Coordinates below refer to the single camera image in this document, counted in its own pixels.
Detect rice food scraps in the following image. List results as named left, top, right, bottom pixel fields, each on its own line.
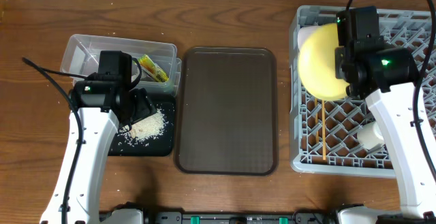
left=119, top=108, right=168, bottom=147

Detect yellow plate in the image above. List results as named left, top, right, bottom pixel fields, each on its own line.
left=297, top=23, right=348, bottom=101

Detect green orange snack wrapper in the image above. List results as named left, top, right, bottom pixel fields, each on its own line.
left=138, top=54, right=169, bottom=82

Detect pink shallow bowl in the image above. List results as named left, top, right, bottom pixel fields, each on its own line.
left=297, top=26, right=320, bottom=49

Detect wooden chopstick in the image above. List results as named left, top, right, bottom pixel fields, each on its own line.
left=314, top=98, right=319, bottom=144
left=321, top=100, right=326, bottom=161

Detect white green cup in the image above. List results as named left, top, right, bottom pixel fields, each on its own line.
left=357, top=122, right=385, bottom=150

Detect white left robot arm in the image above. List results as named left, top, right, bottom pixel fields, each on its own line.
left=40, top=50, right=157, bottom=223

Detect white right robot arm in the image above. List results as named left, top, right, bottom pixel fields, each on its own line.
left=335, top=6, right=435, bottom=223

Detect black waste tray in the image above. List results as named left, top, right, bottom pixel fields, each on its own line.
left=108, top=95, right=176, bottom=157

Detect clear plastic waste bin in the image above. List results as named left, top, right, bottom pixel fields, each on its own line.
left=61, top=34, right=182, bottom=97

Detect grey dishwasher rack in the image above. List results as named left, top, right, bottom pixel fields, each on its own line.
left=289, top=5, right=431, bottom=178

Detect dark brown serving tray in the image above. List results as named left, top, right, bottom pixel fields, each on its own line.
left=174, top=47, right=278, bottom=176

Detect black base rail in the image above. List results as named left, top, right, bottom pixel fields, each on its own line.
left=98, top=202, right=341, bottom=224

